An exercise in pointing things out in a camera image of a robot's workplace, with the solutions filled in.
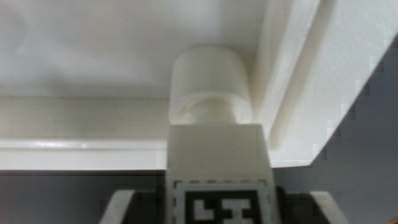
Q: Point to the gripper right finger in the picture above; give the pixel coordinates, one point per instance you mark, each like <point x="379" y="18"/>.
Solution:
<point x="329" y="207"/>

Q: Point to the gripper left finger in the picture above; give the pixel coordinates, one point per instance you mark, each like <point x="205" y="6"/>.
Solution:
<point x="118" y="205"/>

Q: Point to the white leg with tag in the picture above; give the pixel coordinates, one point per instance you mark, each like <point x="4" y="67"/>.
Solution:
<point x="219" y="179"/>

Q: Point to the white square tabletop part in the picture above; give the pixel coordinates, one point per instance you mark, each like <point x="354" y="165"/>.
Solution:
<point x="125" y="66"/>

